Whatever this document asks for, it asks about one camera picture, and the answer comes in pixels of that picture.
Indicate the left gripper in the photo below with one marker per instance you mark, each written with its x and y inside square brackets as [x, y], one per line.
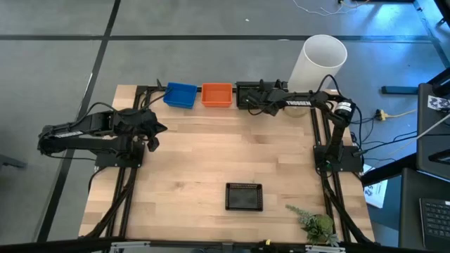
[139, 124]

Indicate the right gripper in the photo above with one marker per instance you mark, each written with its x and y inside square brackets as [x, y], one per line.
[268, 102]

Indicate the blue plastic basket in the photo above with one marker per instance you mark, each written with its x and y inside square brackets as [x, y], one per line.
[181, 94]
[177, 106]

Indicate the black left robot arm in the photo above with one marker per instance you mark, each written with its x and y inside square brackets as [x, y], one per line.
[70, 140]

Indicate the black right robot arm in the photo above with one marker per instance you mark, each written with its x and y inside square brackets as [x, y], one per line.
[299, 103]

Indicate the table lamp white shade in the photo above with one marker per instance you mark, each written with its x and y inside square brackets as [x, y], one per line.
[316, 63]

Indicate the yellow white power plug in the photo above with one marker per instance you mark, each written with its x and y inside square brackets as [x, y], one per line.
[379, 113]

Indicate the green artificial plant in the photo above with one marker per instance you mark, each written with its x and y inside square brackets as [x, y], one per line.
[318, 226]

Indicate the dark desk foot bar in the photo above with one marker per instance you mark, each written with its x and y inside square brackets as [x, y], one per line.
[399, 90]

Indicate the grey furniture foot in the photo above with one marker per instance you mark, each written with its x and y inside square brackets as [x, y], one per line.
[10, 161]

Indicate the black crossbar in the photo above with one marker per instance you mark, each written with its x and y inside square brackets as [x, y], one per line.
[52, 246]

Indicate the white printed paper sheet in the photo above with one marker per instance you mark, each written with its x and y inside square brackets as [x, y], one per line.
[376, 193]

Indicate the thin white rod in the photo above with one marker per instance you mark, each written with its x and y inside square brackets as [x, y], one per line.
[427, 129]

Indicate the black desk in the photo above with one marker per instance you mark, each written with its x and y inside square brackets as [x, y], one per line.
[432, 140]

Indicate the white marker sheet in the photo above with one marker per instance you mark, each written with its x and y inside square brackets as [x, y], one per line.
[437, 102]

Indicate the black side table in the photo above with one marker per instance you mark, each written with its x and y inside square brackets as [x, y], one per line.
[409, 211]

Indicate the black stand leg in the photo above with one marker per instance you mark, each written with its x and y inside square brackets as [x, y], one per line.
[432, 33]

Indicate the black equipment stand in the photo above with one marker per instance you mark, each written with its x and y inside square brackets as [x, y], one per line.
[444, 8]

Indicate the black keyboard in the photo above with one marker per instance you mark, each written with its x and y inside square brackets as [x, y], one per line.
[437, 221]

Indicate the black corner bracket plate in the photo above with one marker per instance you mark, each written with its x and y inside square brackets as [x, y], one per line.
[140, 90]

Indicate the black aluminium frame rail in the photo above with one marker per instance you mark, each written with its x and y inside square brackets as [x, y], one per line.
[312, 123]
[110, 225]
[125, 225]
[149, 87]
[323, 123]

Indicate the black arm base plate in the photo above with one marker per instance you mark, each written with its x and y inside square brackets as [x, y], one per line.
[351, 165]
[105, 160]

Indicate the black diagonal frame brace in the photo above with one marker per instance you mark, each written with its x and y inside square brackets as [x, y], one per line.
[358, 225]
[95, 225]

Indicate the silver metal bracket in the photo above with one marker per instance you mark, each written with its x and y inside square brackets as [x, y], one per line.
[126, 247]
[323, 250]

